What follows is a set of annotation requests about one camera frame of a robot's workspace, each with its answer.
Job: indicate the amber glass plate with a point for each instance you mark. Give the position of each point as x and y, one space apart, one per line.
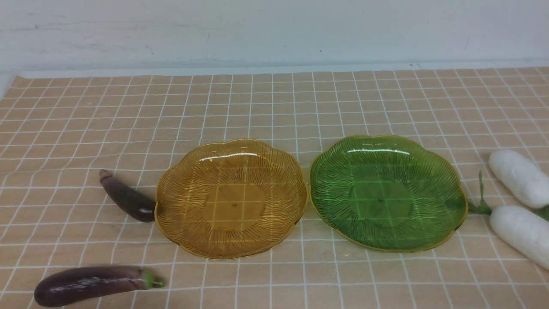
230 200

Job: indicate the green glass plate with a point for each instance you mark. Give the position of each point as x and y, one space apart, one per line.
387 193

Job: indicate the orange checkered tablecloth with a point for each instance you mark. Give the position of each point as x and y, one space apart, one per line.
56 133

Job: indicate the purple eggplant brown stem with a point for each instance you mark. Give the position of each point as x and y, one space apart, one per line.
136 204

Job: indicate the white radish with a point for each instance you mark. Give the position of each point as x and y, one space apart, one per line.
524 179
526 231

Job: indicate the purple eggplant green stem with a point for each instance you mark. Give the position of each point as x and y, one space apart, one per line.
78 284

